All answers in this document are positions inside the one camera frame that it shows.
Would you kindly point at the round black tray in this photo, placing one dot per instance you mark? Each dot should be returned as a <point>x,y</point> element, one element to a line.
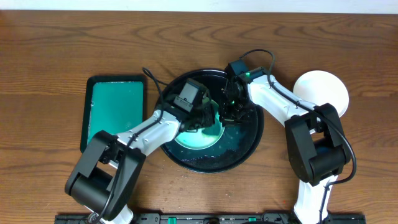
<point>236,143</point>

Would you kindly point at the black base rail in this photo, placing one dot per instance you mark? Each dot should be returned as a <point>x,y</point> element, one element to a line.
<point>276,218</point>

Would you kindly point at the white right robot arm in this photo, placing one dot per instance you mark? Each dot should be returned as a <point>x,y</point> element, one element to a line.
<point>317,147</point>

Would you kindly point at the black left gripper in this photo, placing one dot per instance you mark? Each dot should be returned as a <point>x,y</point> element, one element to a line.
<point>204,115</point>

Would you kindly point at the green rectangular water tray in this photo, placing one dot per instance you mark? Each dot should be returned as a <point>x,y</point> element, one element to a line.
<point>113,103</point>

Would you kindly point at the mint green stained plate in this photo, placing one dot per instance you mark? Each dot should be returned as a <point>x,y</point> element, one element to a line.
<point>204,137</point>

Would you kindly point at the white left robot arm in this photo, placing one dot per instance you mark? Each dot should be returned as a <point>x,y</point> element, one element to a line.
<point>107,171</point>

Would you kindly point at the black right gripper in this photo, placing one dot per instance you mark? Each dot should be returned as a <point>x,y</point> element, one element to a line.
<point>229,112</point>

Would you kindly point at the white stained plate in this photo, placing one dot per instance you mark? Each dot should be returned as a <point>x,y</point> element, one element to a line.
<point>320,87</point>

